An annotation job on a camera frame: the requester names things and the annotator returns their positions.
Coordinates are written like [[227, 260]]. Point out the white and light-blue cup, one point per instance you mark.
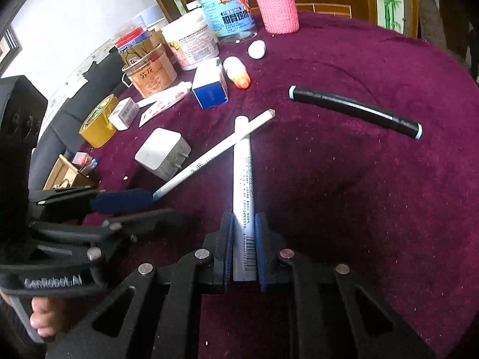
[[149, 17]]

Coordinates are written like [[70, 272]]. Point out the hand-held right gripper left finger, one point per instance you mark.
[[226, 239]]

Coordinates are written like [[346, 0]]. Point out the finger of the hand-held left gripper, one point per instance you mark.
[[123, 200], [149, 220]]

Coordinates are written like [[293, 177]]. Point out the person's left hand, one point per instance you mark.
[[45, 318]]

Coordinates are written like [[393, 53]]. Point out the white plastic jar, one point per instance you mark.
[[194, 45]]

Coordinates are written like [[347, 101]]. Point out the white cream tube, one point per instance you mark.
[[172, 95]]

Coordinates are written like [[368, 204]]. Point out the thick white marker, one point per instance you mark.
[[243, 179]]

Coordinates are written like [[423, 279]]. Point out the thin white pen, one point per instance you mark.
[[209, 157]]

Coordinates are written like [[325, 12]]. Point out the small bottle orange cap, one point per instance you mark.
[[234, 67]]

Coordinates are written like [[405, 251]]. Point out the dark framed picture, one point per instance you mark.
[[9, 45]]

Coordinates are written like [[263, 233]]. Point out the red-lidded jar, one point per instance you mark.
[[129, 41]]

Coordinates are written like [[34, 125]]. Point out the shallow cardboard tray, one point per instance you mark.
[[63, 174]]

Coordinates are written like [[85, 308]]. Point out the brown packing tape roll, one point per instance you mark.
[[97, 134]]

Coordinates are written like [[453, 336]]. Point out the black marker light-blue ends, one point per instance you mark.
[[355, 108]]

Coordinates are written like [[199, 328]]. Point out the white power adapter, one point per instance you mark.
[[157, 151]]

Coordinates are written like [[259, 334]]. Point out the pink knit-covered bottle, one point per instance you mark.
[[278, 7]]

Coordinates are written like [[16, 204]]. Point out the gold carton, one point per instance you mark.
[[157, 37]]

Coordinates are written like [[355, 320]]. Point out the small white box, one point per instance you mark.
[[123, 114]]

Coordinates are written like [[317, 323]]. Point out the large clear jar blue label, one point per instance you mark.
[[228, 11]]

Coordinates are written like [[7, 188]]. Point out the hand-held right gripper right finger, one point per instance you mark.
[[262, 239]]

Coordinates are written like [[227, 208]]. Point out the clear jar orange label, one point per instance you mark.
[[153, 78]]

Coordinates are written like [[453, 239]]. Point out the black leather sofa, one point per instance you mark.
[[63, 131]]

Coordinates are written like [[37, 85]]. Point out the white sachet red print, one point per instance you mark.
[[149, 114]]

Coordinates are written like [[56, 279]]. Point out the maroon velvet tablecloth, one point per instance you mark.
[[374, 213]]

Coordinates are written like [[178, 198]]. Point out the blue and white box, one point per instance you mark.
[[209, 89]]

